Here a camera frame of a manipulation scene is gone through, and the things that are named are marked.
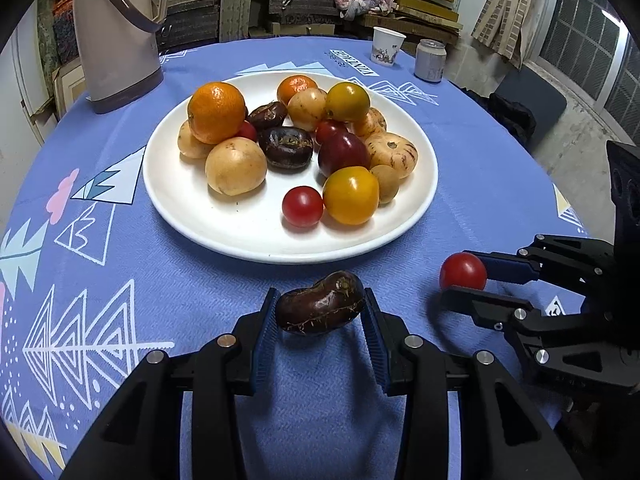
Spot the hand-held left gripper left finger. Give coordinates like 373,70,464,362
60,287,281,480

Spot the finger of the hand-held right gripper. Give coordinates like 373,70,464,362
461,234,618,293
440,285,640,395

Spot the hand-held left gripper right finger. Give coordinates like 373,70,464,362
363,287,583,480

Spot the white plate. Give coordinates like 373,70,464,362
142,71,439,264

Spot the small tan round fruit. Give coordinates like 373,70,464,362
370,164,400,205

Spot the yellow tomato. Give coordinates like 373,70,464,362
325,81,371,123
322,166,381,226

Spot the striped yellow pepino melon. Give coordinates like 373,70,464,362
365,132,419,179

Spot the dark brown passion fruit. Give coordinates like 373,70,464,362
257,126,314,170

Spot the dark red plum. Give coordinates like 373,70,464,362
318,131,372,178

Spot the dark brown water chestnut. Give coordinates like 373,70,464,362
246,101,289,130

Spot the large orange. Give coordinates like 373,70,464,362
187,81,247,145

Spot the small orange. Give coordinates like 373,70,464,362
277,74,319,107

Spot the blue printed tablecloth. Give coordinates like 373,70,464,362
0,35,601,480

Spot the dark blue chair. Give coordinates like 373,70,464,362
492,67,568,148

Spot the black jacket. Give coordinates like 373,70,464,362
460,87,537,148

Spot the brown checkered hanging cloth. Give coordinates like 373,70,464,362
470,0,541,68

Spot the grey drink can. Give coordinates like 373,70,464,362
414,39,447,83

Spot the printed paper cup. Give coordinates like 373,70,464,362
370,26,407,68

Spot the beige thermos flask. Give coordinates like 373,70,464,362
71,0,176,115

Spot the window with wire mesh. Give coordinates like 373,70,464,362
520,0,640,126

